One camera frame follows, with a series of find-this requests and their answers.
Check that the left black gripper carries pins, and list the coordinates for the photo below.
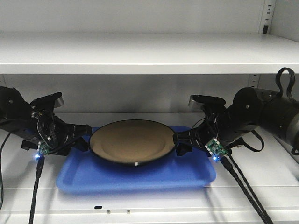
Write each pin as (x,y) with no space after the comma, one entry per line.
(38,124)

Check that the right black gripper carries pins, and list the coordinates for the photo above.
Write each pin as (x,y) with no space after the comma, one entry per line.
(227,125)

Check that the blue plastic tray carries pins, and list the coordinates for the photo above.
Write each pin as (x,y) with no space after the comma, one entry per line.
(85,173)

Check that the beige plate black rim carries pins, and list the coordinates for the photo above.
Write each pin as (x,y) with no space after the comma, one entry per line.
(132,142)

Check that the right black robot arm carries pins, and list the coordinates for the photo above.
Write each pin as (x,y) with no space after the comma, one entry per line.
(279,116)

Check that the upper white cabinet shelf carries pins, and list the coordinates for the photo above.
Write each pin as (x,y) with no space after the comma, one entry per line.
(95,53)

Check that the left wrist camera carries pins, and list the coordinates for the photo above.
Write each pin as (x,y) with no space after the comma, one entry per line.
(54,98)

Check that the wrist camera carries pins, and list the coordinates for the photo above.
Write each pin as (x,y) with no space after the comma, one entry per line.
(198,101)
(54,98)

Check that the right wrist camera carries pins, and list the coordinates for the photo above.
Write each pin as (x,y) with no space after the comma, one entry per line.
(198,101)

